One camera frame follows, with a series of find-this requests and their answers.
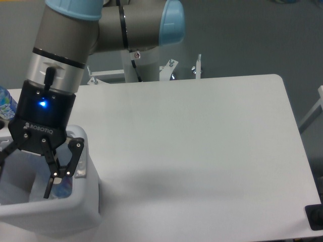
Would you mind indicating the white frame at right edge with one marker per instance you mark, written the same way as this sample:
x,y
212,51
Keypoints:
x,y
312,114

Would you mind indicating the clear plastic bag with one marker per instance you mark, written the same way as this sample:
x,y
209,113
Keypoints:
x,y
24,179

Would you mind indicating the white left foot bracket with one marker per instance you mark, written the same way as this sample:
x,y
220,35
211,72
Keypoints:
x,y
105,77

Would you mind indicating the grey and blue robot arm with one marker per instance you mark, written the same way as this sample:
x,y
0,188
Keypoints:
x,y
69,32

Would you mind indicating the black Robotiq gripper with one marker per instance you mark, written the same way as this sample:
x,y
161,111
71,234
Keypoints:
x,y
39,127

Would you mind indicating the blue labelled water bottle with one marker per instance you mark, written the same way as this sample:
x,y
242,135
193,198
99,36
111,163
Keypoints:
x,y
8,105

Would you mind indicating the white plastic trash can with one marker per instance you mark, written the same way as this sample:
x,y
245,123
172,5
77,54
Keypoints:
x,y
56,217

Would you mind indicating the clear plastic bottle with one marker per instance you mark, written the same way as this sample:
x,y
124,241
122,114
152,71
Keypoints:
x,y
62,187

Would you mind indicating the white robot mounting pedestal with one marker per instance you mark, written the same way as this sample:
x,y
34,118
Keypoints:
x,y
141,65

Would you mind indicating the black clamp at table edge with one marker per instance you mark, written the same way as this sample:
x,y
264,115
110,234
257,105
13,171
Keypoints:
x,y
314,216

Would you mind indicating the white bracket with wing bolt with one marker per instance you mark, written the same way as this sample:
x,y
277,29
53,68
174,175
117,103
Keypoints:
x,y
197,68

